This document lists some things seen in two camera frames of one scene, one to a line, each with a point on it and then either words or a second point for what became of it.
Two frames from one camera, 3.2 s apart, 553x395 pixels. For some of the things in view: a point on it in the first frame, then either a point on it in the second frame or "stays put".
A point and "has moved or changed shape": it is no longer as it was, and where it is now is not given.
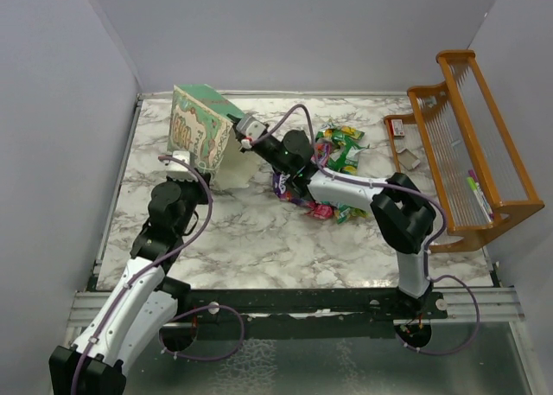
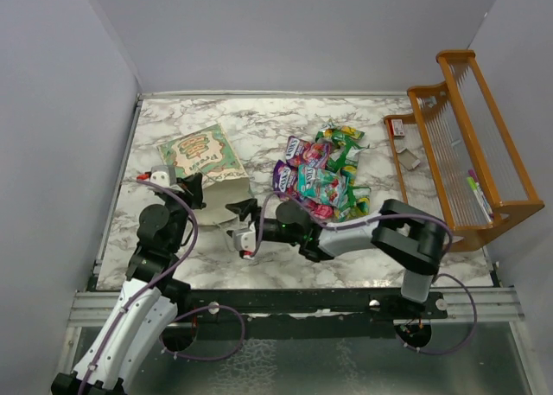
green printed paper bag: (202, 124) has moved or changed shape
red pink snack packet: (319, 210) stays put
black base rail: (208, 304) stays put
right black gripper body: (269, 152) -> (273, 232)
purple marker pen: (473, 175) stays put
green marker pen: (475, 189) stays put
